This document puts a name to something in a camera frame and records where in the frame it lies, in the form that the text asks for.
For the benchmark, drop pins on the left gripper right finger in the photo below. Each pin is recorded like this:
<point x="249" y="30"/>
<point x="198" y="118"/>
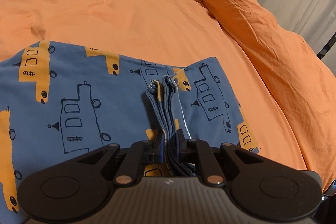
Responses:
<point x="258" y="186"/>

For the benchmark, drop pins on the blue orange printed pants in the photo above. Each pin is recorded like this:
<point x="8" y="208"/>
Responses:
<point x="59" y="101"/>

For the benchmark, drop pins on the orange bed sheet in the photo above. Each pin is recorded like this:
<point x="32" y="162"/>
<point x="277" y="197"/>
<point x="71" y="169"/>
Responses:
<point x="171" y="32"/>

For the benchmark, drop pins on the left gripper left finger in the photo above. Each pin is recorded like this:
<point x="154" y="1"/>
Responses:
<point x="78" y="188"/>

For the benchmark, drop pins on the orange pillow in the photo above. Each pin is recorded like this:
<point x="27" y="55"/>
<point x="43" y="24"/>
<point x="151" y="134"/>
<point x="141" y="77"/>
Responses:
<point x="302" y="85"/>

